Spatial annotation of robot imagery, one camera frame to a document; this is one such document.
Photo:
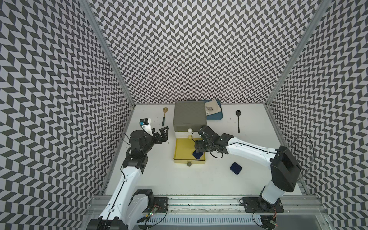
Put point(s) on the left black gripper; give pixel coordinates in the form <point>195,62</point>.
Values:
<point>164,136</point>

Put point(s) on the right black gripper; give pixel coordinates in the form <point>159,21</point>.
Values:
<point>199,147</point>

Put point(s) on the blue brooch box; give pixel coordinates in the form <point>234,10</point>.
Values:
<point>236,168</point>
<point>197,155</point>

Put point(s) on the grey three-drawer storage box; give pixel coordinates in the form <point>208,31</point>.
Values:
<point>188,119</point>

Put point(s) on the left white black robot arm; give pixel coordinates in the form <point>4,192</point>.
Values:
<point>127,203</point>

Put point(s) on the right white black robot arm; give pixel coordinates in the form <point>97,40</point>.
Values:
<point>285,169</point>

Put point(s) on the teal blue tray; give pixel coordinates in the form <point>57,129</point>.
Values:
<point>217,116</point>

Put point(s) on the beige folded cloth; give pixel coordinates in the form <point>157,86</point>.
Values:
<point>214,104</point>

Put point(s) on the black spoon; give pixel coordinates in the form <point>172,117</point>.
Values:
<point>238,114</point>

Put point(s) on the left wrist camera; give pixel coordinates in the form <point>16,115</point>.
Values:
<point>145,124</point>

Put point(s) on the gold spoon green handle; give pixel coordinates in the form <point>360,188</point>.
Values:
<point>165,110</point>

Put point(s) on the aluminium front rail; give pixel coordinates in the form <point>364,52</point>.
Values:
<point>238,205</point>

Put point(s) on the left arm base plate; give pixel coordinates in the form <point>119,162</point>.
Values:
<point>161,202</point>

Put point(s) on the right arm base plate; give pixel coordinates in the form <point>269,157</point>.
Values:
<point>257,204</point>

